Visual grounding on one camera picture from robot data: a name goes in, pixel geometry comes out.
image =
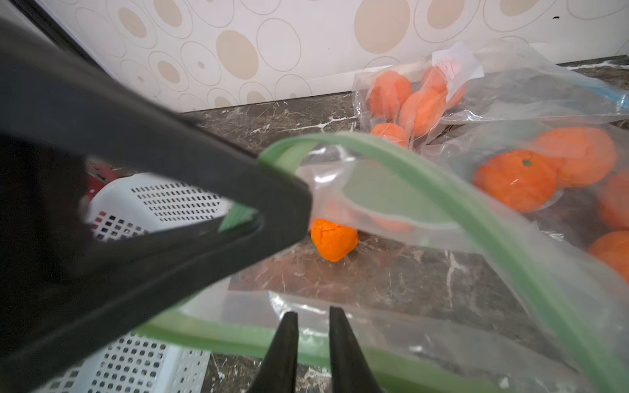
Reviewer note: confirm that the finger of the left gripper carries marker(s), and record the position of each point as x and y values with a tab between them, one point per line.
188	210

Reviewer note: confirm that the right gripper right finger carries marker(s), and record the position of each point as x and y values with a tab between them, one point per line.
349	368

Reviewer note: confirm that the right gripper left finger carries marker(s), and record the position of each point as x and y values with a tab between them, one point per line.
277	371

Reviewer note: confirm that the green zip-top bag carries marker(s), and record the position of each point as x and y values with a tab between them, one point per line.
446	291

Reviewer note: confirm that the right green-edged zip-top bag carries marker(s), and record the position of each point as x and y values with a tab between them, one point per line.
570	178

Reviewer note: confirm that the middle clear zip-top bag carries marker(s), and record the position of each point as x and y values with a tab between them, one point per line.
505	80

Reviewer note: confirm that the red dotted toaster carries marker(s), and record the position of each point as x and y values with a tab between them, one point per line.
99	175

